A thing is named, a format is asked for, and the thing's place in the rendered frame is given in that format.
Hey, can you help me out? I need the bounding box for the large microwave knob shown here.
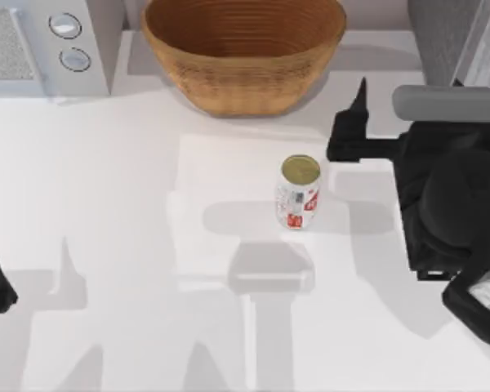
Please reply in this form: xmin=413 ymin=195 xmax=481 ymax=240
xmin=48 ymin=11 xmax=83 ymax=40

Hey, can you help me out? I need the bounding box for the red and white can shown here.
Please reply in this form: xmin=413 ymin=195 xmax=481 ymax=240
xmin=274 ymin=154 xmax=323 ymax=232

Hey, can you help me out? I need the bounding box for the small microwave knob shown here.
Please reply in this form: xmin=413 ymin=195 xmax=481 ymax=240
xmin=58 ymin=47 xmax=92 ymax=73

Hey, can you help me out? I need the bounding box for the pale microwave oven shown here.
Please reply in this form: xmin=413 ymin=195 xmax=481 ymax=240
xmin=0 ymin=0 xmax=127 ymax=100

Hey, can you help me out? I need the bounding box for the microwave door with mesh window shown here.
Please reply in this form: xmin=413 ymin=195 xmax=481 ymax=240
xmin=0 ymin=7 xmax=46 ymax=85

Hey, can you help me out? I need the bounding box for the brown woven basket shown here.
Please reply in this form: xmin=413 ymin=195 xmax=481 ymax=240
xmin=140 ymin=0 xmax=348 ymax=120

